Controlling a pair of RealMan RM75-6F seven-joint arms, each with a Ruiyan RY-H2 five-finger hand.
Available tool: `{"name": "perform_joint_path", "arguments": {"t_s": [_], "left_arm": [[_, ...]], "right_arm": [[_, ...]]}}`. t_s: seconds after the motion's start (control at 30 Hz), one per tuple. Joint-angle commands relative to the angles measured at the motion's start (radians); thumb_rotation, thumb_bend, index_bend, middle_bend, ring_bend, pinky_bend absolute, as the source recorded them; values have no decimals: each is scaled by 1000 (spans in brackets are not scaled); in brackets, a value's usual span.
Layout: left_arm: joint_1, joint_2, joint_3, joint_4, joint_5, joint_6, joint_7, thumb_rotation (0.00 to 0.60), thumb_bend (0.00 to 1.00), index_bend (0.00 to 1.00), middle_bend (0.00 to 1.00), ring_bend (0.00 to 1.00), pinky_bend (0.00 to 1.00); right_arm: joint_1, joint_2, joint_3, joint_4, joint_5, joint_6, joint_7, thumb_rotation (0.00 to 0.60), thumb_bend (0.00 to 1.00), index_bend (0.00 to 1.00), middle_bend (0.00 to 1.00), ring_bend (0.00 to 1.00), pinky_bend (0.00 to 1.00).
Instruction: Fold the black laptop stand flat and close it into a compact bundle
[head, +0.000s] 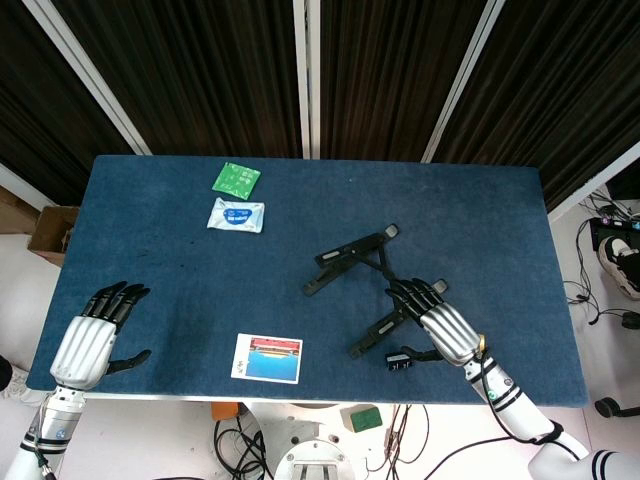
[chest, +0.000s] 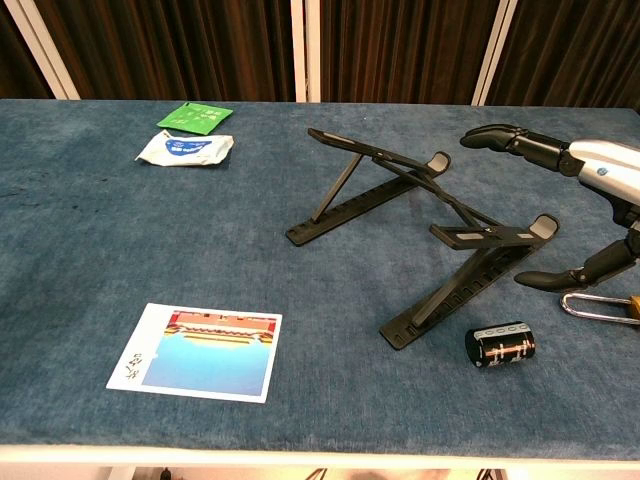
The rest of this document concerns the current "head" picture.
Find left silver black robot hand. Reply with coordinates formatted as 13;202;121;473
48;281;153;392

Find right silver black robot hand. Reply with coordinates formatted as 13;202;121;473
383;277;489;370

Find black folding stand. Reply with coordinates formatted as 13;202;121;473
301;223;450;360

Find black cylindrical capacitor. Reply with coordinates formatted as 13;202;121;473
384;351;415;372

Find brown cardboard box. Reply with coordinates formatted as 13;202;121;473
27;204;80;267

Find green topped wooden block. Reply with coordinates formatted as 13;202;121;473
340;405;384;434

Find blue felt table cover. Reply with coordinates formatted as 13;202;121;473
25;154;590;407

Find orange box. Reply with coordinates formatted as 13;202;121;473
210;402;241;422

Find black chair caster leg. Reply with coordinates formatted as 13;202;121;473
593;397;640;420

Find picture postcard with blue image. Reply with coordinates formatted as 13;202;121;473
230;333;304;386

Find black white sneaker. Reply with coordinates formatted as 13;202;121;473
598;236;640;301

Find black electronics box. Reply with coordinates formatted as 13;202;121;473
589;217;640;251

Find white blue wet wipes pack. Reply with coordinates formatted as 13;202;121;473
206;196;266;235

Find green sachet packet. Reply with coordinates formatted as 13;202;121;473
211;162;262;200

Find dark pleated curtain panel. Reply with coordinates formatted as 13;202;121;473
319;0;489;162
0;0;136;194
434;0;640;211
49;0;304;159

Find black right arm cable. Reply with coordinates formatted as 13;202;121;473
472;349;564;446

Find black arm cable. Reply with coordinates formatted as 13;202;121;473
472;349;564;446
27;429;52;480

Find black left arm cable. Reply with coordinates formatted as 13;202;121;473
27;429;52;480

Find thin black floor cables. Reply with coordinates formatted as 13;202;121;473
563;192;640;334

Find white partition frame post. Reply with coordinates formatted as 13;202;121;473
547;142;640;222
0;162;57;212
22;0;152;156
422;0;506;164
292;0;321;160

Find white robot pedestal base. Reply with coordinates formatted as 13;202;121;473
244;402;396;480

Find black floor cable bundle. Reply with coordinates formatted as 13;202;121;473
213;417;275;480

